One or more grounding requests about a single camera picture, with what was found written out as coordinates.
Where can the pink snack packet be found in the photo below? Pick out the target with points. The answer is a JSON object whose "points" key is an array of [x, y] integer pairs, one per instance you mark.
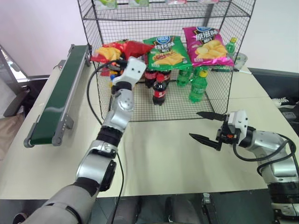
{"points": [[175, 1]]}

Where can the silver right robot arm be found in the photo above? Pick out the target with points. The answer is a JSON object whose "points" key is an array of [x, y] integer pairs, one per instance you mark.
{"points": [[266, 142]]}

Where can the green soda bottle yellow cap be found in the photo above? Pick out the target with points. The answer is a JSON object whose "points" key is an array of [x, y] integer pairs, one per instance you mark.
{"points": [[198, 88], [184, 77], [230, 47], [202, 69]]}

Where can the cola bottle with red label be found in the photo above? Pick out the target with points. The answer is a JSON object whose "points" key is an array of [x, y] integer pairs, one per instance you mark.
{"points": [[149, 78], [160, 91], [166, 74]]}

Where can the orange soda bottle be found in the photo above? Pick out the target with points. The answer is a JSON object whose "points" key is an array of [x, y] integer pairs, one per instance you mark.
{"points": [[109, 75]]}

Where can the black marker pen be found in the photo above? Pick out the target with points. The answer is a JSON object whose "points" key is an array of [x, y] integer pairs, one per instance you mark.
{"points": [[224, 69]]}

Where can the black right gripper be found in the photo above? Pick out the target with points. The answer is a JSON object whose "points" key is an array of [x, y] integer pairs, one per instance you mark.
{"points": [[227, 136]]}

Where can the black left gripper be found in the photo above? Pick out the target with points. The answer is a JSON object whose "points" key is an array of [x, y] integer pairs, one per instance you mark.
{"points": [[116, 67]]}

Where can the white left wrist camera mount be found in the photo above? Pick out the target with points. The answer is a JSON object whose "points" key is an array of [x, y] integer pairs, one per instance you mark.
{"points": [[133, 70]]}

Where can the grey metal pole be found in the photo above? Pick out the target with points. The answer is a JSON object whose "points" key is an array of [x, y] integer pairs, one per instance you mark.
{"points": [[209, 14]]}

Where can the green chip bag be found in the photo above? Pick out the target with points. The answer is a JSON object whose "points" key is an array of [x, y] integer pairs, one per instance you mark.
{"points": [[168, 51]]}

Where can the white sneaker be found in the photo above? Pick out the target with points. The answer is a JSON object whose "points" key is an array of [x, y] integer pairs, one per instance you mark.
{"points": [[283, 102]]}

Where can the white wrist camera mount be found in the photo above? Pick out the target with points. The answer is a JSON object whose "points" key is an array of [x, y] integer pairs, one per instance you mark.
{"points": [[133, 70], [240, 120]]}

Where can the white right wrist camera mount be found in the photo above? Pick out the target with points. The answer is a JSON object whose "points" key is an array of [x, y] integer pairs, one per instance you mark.
{"points": [[240, 120]]}

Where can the dark rounded robot legs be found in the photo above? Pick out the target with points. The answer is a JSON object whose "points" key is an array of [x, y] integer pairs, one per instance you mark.
{"points": [[168, 210]]}

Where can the black table clamp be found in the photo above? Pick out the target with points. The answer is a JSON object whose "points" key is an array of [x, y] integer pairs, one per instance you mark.
{"points": [[209, 207]]}

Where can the green snack packet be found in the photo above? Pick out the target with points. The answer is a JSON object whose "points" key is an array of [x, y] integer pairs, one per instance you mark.
{"points": [[106, 2], [139, 2]]}

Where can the red chip bag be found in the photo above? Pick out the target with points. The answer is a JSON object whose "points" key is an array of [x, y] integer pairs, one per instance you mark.
{"points": [[133, 47]]}

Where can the green conveyor belt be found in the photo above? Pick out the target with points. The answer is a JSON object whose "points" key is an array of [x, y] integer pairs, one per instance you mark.
{"points": [[63, 88]]}

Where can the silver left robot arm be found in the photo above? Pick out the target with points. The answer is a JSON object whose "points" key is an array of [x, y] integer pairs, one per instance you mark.
{"points": [[119, 109]]}

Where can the pink chip bag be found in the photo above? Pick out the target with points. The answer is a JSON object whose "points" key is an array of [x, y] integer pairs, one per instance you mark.
{"points": [[206, 46]]}

